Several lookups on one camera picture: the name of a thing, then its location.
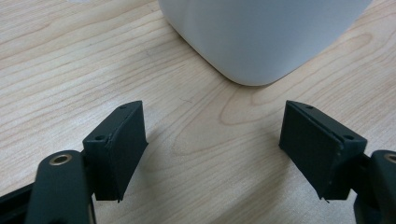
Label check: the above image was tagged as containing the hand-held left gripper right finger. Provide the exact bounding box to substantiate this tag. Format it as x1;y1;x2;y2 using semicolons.
278;100;369;203

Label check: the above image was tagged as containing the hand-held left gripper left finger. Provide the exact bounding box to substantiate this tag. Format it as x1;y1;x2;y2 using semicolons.
81;100;149;203

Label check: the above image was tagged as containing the white plastic container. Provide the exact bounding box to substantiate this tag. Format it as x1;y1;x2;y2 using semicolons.
157;0;374;87

